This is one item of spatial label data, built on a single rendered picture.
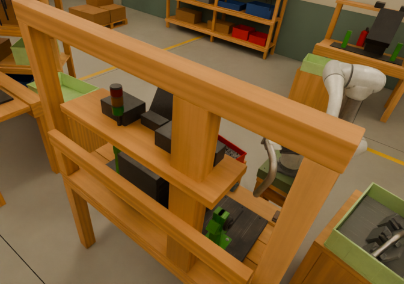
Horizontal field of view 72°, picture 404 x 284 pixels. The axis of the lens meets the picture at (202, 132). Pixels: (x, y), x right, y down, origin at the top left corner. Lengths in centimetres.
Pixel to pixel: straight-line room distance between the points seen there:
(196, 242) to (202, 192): 27
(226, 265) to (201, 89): 68
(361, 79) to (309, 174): 105
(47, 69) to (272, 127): 124
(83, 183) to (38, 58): 82
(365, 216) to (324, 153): 153
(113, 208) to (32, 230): 130
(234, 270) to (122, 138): 68
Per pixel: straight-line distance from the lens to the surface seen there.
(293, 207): 85
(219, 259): 117
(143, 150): 115
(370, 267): 192
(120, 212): 178
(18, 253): 289
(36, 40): 159
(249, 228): 174
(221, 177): 105
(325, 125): 71
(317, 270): 215
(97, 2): 798
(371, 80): 175
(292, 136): 72
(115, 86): 119
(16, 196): 332
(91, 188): 194
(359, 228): 212
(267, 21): 651
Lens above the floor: 228
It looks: 36 degrees down
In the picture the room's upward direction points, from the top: 7 degrees clockwise
